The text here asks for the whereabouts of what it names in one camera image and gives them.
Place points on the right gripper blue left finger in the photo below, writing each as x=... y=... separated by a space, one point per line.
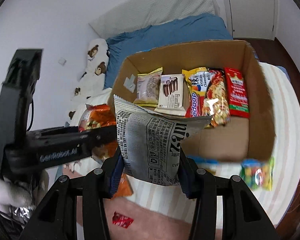
x=113 y=169

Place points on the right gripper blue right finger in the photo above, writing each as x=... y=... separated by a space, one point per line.
x=187 y=176

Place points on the grey newspaper print packet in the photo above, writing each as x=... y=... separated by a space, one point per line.
x=150 y=142

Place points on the small red candy packet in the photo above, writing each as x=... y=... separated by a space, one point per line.
x=121 y=220

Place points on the orange panda snack bag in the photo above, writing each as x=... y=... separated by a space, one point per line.
x=95 y=117

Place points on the colourful candy ball bag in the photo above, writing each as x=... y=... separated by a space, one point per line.
x=258 y=175

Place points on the white Franzzi wafer packet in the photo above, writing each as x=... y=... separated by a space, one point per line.
x=171 y=95

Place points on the yellow instant noodle packet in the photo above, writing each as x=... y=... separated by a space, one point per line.
x=208 y=95

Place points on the red spicy snack packet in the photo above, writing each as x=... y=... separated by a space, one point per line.
x=237 y=94

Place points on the pale pastry packet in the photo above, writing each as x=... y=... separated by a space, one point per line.
x=148 y=88

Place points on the orange snack packet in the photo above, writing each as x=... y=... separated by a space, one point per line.
x=124 y=188

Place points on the bear print pillow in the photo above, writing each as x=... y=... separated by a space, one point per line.
x=91 y=83

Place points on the cardboard milk box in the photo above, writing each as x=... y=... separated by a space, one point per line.
x=240 y=138

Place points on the blue bed sheet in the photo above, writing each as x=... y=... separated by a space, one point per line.
x=202 y=27

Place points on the white padded headboard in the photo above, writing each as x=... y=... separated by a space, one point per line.
x=133 y=15

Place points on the white door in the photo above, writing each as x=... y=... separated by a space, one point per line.
x=251 y=18

